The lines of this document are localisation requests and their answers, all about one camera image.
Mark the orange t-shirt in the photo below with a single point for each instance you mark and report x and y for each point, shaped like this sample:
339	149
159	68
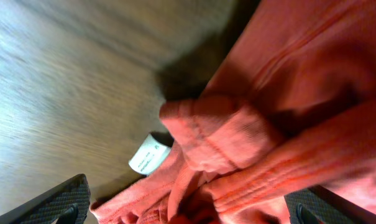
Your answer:
293	105

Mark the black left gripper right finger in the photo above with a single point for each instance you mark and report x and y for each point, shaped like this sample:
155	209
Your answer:
317	205

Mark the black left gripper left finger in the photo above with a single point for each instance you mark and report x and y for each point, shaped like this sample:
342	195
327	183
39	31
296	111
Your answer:
66	203

